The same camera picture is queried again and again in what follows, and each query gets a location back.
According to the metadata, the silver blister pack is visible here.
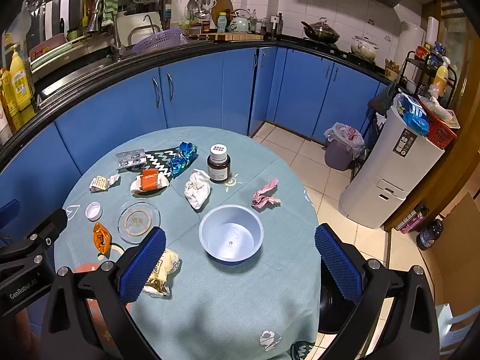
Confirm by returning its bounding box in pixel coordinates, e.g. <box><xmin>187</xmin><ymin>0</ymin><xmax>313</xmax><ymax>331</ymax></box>
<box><xmin>115</xmin><ymin>148</ymin><xmax>148</xmax><ymax>170</ymax></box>

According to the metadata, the green and white dish tray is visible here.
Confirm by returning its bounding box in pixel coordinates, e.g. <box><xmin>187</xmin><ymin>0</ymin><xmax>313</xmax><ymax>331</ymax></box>
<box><xmin>30</xmin><ymin>41</ymin><xmax>89</xmax><ymax>72</ymax></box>

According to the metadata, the small white pill blister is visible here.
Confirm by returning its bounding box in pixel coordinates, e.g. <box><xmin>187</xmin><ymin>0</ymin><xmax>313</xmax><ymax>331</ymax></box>
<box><xmin>89</xmin><ymin>175</ymin><xmax>109</xmax><ymax>194</ymax></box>

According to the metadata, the white plastic tub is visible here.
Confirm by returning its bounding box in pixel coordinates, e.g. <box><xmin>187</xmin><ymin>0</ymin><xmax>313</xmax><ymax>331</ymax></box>
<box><xmin>115</xmin><ymin>11</ymin><xmax>163</xmax><ymax>46</ymax></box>

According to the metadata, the orange snack wrapper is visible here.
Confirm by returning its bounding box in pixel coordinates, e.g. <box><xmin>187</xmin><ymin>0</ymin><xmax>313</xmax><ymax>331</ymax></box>
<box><xmin>92</xmin><ymin>222</ymin><xmax>112</xmax><ymax>254</ymax></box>

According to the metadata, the metal faucet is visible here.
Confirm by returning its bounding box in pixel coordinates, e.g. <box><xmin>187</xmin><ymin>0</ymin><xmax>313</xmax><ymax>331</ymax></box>
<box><xmin>87</xmin><ymin>0</ymin><xmax>121</xmax><ymax>59</ymax></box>

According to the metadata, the dark glass jar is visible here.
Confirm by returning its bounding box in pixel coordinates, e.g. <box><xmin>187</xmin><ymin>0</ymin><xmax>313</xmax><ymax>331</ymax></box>
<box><xmin>416</xmin><ymin>218</ymin><xmax>444</xmax><ymax>251</ymax></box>

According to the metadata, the cardboard sheet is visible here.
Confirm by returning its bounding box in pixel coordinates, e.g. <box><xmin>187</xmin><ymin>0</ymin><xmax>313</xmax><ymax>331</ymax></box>
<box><xmin>431</xmin><ymin>191</ymin><xmax>480</xmax><ymax>308</ymax></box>

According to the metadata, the black zigzag patterned packet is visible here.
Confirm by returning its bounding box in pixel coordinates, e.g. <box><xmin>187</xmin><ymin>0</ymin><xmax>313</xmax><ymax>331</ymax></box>
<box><xmin>125</xmin><ymin>148</ymin><xmax>184</xmax><ymax>179</ymax></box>

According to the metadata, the grey trash bin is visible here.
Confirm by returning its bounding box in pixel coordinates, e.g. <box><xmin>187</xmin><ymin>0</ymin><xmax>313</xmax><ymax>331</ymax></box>
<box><xmin>324</xmin><ymin>122</ymin><xmax>366</xmax><ymax>171</ymax></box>

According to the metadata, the green striped cloth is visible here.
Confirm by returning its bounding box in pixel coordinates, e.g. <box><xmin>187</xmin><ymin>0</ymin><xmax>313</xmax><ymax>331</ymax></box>
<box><xmin>98</xmin><ymin>0</ymin><xmax>119</xmax><ymax>27</ymax></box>

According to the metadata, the rectangular wooden cutting board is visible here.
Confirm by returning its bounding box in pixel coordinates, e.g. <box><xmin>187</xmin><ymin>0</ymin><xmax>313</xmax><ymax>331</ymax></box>
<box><xmin>187</xmin><ymin>32</ymin><xmax>265</xmax><ymax>42</ymax></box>

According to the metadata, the blue plastic packet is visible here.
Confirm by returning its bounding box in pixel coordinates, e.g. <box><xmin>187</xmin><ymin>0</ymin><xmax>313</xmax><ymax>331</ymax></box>
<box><xmin>397</xmin><ymin>94</ymin><xmax>430</xmax><ymax>136</ymax></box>

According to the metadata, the light blue plastic bowl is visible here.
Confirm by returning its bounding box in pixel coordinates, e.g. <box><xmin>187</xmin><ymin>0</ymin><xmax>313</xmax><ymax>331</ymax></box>
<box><xmin>198</xmin><ymin>205</ymin><xmax>265</xmax><ymax>266</ymax></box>

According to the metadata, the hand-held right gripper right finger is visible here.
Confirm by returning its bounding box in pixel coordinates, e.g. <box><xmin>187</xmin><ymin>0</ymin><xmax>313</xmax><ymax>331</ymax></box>
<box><xmin>314</xmin><ymin>223</ymin><xmax>442</xmax><ymax>360</ymax></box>

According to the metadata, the yellow spray bottle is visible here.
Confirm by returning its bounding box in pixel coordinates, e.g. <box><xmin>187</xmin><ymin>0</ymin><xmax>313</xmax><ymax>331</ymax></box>
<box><xmin>433</xmin><ymin>57</ymin><xmax>450</xmax><ymax>96</ymax></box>

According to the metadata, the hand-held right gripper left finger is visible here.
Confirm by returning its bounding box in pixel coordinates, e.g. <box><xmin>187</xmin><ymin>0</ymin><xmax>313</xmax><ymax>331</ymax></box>
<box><xmin>39</xmin><ymin>226</ymin><xmax>167</xmax><ymax>360</ymax></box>

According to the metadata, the white plastic bin bag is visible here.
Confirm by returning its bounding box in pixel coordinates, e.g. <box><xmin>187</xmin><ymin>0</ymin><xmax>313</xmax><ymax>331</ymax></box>
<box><xmin>324</xmin><ymin>122</ymin><xmax>365</xmax><ymax>158</ymax></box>

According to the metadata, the small yellow detergent bottle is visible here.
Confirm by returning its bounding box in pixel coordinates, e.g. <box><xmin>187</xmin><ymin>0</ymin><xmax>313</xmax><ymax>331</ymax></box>
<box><xmin>0</xmin><ymin>67</ymin><xmax>19</xmax><ymax>132</ymax></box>

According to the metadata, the wok with glass lid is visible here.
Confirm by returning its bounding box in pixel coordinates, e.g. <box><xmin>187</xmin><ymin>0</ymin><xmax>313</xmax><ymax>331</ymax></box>
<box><xmin>302</xmin><ymin>17</ymin><xmax>341</xmax><ymax>44</ymax></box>

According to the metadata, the white tissue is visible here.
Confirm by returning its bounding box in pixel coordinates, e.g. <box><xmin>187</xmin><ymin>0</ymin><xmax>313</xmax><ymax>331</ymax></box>
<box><xmin>184</xmin><ymin>169</ymin><xmax>211</xmax><ymax>211</ymax></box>

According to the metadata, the pink crumpled wrapper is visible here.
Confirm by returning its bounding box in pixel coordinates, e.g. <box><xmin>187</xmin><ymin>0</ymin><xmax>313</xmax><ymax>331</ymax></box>
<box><xmin>251</xmin><ymin>178</ymin><xmax>282</xmax><ymax>209</ymax></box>

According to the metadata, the white paper bag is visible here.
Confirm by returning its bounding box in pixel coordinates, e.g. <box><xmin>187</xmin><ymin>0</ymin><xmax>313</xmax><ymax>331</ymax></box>
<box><xmin>435</xmin><ymin>302</ymin><xmax>480</xmax><ymax>357</ymax></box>

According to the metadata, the red plastic basket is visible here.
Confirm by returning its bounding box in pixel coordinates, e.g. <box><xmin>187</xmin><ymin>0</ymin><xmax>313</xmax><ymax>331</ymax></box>
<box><xmin>418</xmin><ymin>95</ymin><xmax>459</xmax><ymax>150</ymax></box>

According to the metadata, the pink box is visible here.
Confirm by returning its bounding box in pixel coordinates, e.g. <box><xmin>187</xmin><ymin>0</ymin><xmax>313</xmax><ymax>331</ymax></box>
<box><xmin>399</xmin><ymin>206</ymin><xmax>428</xmax><ymax>233</ymax></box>

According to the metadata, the dark bag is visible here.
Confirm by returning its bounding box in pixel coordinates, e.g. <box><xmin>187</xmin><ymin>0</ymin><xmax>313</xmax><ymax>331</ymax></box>
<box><xmin>367</xmin><ymin>82</ymin><xmax>398</xmax><ymax>117</ymax></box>

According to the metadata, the brown medicine bottle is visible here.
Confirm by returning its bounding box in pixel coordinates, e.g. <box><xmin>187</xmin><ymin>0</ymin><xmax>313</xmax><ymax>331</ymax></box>
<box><xmin>207</xmin><ymin>143</ymin><xmax>230</xmax><ymax>184</ymax></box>

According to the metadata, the black metal rack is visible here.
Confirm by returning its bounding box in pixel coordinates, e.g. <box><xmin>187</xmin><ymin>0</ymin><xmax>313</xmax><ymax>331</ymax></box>
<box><xmin>397</xmin><ymin>50</ymin><xmax>458</xmax><ymax>106</ymax></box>

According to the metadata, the white ceramic pot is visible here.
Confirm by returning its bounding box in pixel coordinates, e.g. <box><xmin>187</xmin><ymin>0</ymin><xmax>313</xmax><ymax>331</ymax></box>
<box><xmin>350</xmin><ymin>35</ymin><xmax>379</xmax><ymax>60</ymax></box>

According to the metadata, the purple plastic basket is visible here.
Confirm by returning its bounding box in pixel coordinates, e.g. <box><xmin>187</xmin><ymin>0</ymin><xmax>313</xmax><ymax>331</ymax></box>
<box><xmin>131</xmin><ymin>28</ymin><xmax>184</xmax><ymax>54</ymax></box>

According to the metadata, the white floor appliance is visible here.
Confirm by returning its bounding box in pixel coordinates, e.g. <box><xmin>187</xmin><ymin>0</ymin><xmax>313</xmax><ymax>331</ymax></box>
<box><xmin>339</xmin><ymin>103</ymin><xmax>446</xmax><ymax>230</ymax></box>

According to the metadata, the mint green kettle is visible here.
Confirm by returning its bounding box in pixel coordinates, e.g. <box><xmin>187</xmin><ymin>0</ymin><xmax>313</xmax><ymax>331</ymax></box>
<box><xmin>228</xmin><ymin>8</ymin><xmax>252</xmax><ymax>33</ymax></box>

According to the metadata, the white cylinder appliance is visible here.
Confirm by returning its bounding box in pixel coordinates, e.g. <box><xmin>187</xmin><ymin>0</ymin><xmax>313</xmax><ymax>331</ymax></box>
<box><xmin>398</xmin><ymin>20</ymin><xmax>426</xmax><ymax>68</ymax></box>

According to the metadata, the black countertop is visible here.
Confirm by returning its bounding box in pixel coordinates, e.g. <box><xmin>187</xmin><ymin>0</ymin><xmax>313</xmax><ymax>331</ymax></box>
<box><xmin>0</xmin><ymin>35</ymin><xmax>392</xmax><ymax>166</ymax></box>

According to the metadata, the round wooden cutting board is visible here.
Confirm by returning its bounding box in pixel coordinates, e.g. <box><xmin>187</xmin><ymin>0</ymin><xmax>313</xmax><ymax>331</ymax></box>
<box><xmin>211</xmin><ymin>0</ymin><xmax>234</xmax><ymax>27</ymax></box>

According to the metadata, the beige snack packet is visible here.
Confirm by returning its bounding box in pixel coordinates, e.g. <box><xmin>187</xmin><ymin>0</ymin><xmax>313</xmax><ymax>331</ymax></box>
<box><xmin>142</xmin><ymin>248</ymin><xmax>181</xmax><ymax>299</ymax></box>

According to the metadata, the pink plastic tub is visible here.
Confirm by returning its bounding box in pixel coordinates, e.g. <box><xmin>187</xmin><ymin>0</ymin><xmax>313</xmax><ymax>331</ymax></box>
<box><xmin>29</xmin><ymin>33</ymin><xmax>68</xmax><ymax>61</ymax></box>

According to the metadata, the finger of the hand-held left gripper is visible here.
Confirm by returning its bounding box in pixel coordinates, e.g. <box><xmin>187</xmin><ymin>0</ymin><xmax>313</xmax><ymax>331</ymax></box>
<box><xmin>0</xmin><ymin>208</ymin><xmax>69</xmax><ymax>271</ymax></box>
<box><xmin>0</xmin><ymin>202</ymin><xmax>22</xmax><ymax>230</ymax></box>

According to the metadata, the blue kitchen cabinet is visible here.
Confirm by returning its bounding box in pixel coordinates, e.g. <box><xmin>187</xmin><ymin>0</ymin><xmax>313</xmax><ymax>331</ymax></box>
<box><xmin>0</xmin><ymin>47</ymin><xmax>391</xmax><ymax>233</ymax></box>

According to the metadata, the large yellow detergent bottle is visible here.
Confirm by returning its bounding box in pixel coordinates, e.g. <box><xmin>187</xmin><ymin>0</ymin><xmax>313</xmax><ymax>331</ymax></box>
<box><xmin>8</xmin><ymin>43</ymin><xmax>34</xmax><ymax>111</ymax></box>

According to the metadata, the blue foil wrapper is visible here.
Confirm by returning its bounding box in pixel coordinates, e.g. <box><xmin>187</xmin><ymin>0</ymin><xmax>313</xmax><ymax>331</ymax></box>
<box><xmin>177</xmin><ymin>141</ymin><xmax>198</xmax><ymax>160</ymax></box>
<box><xmin>167</xmin><ymin>155</ymin><xmax>196</xmax><ymax>179</ymax></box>

